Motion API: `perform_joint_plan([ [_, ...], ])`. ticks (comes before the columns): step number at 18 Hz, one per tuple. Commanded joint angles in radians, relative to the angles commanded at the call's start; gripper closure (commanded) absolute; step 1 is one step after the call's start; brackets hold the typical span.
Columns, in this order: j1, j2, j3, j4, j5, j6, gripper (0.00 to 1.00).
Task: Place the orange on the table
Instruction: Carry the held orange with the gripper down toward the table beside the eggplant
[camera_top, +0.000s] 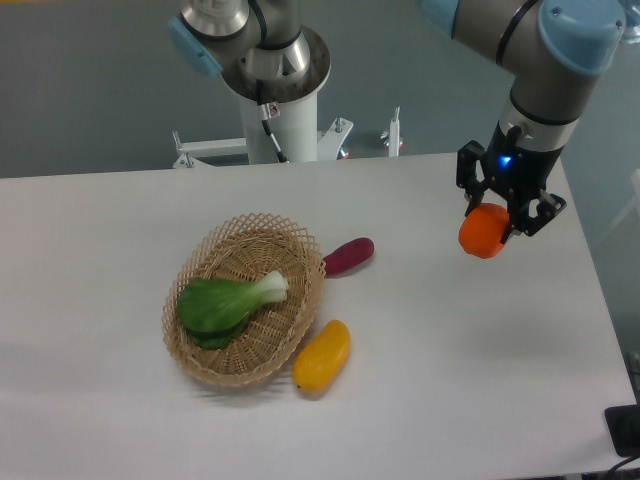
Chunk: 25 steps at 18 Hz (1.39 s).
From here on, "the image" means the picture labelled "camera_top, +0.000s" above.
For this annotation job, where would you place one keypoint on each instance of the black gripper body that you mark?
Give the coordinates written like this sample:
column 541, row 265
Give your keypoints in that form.
column 511, row 167

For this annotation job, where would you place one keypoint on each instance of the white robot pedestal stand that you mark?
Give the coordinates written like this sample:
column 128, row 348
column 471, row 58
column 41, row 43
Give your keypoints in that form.
column 273, row 133

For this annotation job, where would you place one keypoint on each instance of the woven wicker basket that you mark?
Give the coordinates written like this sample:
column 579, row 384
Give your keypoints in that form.
column 247, row 248

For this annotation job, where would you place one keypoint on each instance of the purple sweet potato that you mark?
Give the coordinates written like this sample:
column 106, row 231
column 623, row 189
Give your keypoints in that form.
column 349, row 256

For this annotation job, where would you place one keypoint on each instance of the black device at table edge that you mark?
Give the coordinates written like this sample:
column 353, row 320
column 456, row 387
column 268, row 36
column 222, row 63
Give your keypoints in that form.
column 623, row 425

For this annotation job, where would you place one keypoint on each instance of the green bok choy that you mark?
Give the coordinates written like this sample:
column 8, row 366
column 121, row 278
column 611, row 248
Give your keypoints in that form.
column 214, row 312

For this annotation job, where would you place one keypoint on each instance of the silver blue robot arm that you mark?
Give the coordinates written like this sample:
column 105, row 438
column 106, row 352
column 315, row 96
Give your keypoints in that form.
column 555, row 50

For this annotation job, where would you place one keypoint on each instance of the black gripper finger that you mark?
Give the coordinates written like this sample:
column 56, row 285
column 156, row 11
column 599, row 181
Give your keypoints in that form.
column 468, row 159
column 529, row 215

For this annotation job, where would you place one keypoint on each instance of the orange fruit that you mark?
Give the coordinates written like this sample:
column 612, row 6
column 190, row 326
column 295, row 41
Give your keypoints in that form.
column 482, row 230

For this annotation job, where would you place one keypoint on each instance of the yellow mango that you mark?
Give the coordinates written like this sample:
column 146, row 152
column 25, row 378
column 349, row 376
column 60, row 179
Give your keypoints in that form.
column 322, row 359

